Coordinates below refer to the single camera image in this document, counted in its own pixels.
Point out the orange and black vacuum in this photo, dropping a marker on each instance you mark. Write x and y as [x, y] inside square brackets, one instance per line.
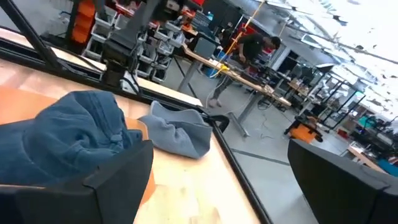
[303, 132]

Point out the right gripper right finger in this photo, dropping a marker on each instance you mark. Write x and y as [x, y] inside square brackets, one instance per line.
[348, 196]

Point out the white storage bin rack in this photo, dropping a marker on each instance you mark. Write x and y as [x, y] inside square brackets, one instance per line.
[99, 31]

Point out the long wooden workbench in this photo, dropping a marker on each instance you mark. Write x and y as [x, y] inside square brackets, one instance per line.
[281, 100]

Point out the blue denim baseball cap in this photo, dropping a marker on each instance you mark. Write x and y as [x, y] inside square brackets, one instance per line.
[71, 137]

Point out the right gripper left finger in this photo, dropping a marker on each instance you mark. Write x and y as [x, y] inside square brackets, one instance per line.
[77, 205]

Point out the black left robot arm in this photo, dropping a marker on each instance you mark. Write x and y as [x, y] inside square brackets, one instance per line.
[124, 40]

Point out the grey baseball cap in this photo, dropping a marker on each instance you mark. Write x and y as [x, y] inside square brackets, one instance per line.
[177, 133]

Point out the orange stacked crates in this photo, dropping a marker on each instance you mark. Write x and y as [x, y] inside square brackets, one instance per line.
[83, 21]

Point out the person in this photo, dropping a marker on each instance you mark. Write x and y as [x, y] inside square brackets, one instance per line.
[252, 45]

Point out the black metal rig frame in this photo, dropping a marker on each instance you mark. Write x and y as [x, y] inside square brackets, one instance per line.
[29, 31]

